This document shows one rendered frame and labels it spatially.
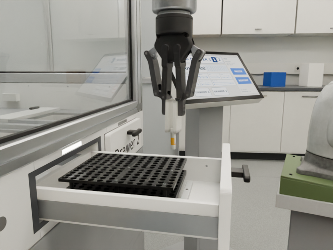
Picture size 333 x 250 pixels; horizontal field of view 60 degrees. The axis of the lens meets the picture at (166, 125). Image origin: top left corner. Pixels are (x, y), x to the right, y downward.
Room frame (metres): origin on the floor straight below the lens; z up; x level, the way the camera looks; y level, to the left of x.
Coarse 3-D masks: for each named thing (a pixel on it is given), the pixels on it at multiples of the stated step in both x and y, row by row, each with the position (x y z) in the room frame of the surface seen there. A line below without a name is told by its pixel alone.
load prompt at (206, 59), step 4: (188, 56) 1.45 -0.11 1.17; (204, 56) 1.50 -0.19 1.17; (208, 56) 1.52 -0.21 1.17; (212, 56) 1.53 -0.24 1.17; (216, 56) 1.55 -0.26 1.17; (220, 56) 1.56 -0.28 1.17; (188, 60) 1.43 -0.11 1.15; (204, 60) 1.48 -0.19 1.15; (208, 60) 1.49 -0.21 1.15; (212, 60) 1.51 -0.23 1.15; (216, 60) 1.52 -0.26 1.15; (220, 60) 1.54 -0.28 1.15
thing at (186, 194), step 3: (186, 183) 0.62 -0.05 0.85; (189, 183) 0.62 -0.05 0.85; (192, 183) 0.63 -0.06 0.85; (186, 186) 0.61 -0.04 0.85; (189, 186) 0.61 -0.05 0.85; (186, 189) 0.59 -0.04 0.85; (189, 189) 0.59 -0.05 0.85; (183, 192) 0.57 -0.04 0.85; (186, 192) 0.57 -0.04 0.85; (189, 192) 0.58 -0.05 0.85; (183, 195) 0.56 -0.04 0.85; (186, 195) 0.56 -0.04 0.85; (189, 195) 0.58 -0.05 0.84; (180, 198) 0.55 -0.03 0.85; (183, 198) 0.54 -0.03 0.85; (186, 198) 0.54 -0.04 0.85
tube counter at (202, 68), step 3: (201, 66) 1.44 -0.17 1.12; (204, 66) 1.45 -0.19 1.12; (207, 66) 1.46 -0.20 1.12; (210, 66) 1.47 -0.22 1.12; (213, 66) 1.48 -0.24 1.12; (216, 66) 1.49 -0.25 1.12; (219, 66) 1.50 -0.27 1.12; (222, 66) 1.51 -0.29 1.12; (225, 66) 1.52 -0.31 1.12; (201, 69) 1.42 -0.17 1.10; (204, 69) 1.43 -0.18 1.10; (207, 69) 1.44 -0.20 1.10; (210, 69) 1.45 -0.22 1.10; (213, 69) 1.46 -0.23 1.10; (216, 69) 1.47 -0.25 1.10; (219, 69) 1.48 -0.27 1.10; (222, 69) 1.49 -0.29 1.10; (225, 69) 1.51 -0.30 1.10
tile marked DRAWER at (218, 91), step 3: (213, 87) 1.37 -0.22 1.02; (216, 87) 1.38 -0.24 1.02; (219, 87) 1.39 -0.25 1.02; (222, 87) 1.40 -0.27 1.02; (225, 87) 1.41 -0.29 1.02; (213, 90) 1.36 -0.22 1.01; (216, 90) 1.37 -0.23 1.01; (219, 90) 1.38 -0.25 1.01; (222, 90) 1.39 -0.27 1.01; (225, 90) 1.40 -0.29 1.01; (216, 93) 1.35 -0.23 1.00; (219, 93) 1.36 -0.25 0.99; (222, 93) 1.37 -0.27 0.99; (225, 93) 1.38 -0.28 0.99; (228, 93) 1.39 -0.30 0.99
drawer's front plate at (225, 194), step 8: (224, 144) 0.67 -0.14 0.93; (224, 152) 0.60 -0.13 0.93; (224, 160) 0.54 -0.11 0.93; (224, 168) 0.50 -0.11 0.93; (224, 176) 0.46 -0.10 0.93; (224, 184) 0.42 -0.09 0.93; (224, 192) 0.40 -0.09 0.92; (224, 200) 0.40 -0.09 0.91; (224, 208) 0.40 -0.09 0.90; (224, 216) 0.40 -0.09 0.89; (224, 224) 0.40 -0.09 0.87; (224, 232) 0.40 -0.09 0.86; (224, 240) 0.40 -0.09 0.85; (224, 248) 0.40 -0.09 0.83
